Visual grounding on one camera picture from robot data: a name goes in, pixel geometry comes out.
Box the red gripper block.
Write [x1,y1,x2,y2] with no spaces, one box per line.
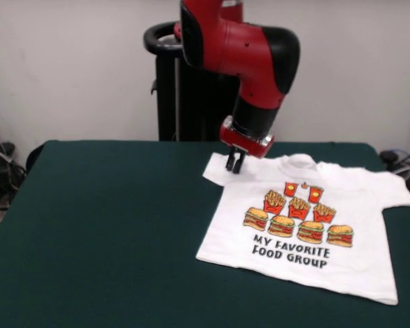
[219,115,275,175]

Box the white printed t-shirt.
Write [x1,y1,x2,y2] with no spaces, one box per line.
[195,152,410,306]

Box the dark green table cloth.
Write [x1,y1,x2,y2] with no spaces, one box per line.
[0,139,410,328]

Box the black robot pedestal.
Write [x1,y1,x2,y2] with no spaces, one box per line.
[143,20,247,143]

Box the black cable tangle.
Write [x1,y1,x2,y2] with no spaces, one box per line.
[0,109,28,240]

